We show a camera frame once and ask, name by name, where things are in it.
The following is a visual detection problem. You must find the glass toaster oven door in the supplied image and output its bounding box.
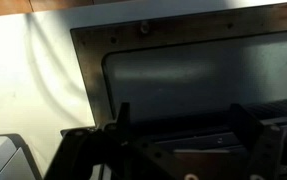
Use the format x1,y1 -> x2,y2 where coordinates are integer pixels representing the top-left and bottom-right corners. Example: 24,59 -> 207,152
70,1 -> 287,134

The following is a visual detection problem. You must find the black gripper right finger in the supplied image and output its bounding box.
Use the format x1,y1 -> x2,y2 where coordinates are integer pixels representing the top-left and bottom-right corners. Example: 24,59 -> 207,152
228,103 -> 287,180

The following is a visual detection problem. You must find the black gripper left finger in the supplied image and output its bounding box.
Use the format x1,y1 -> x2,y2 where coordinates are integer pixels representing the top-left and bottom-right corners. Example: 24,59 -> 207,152
44,101 -> 191,180

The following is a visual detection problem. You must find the silver toaster oven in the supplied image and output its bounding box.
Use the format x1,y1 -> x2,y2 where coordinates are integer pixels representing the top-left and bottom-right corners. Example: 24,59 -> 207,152
61,97 -> 287,180

